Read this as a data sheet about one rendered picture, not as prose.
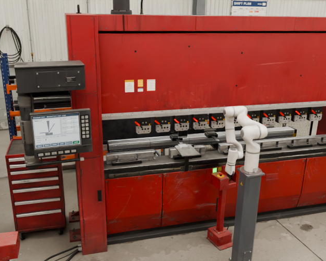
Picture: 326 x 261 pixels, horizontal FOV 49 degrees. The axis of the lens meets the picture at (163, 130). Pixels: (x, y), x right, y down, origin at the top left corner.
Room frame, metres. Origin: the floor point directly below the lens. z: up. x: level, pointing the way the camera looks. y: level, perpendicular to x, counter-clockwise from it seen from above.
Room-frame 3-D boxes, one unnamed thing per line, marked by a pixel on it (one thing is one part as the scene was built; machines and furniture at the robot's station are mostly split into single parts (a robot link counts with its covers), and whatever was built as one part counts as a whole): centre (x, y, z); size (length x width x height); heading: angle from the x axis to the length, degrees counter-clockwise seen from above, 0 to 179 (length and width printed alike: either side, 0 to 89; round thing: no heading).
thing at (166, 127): (3.44, 0.01, 1.26); 0.15 x 0.09 x 0.17; 106
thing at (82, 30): (3.41, 0.78, 1.15); 0.85 x 0.25 x 2.30; 16
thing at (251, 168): (2.90, -0.79, 1.09); 0.19 x 0.19 x 0.18
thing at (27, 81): (2.73, 0.88, 1.53); 0.51 x 0.25 x 0.85; 111
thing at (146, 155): (3.36, 0.32, 0.92); 0.50 x 0.06 x 0.10; 106
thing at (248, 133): (2.89, -0.76, 1.30); 0.19 x 0.12 x 0.24; 106
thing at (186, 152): (3.36, -0.25, 1.00); 0.26 x 0.18 x 0.01; 16
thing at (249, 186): (2.90, -0.79, 0.50); 0.18 x 0.18 x 1.00; 19
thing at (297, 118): (3.87, -1.53, 1.26); 0.15 x 0.09 x 0.17; 106
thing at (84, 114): (2.67, 0.80, 1.42); 0.45 x 0.12 x 0.36; 111
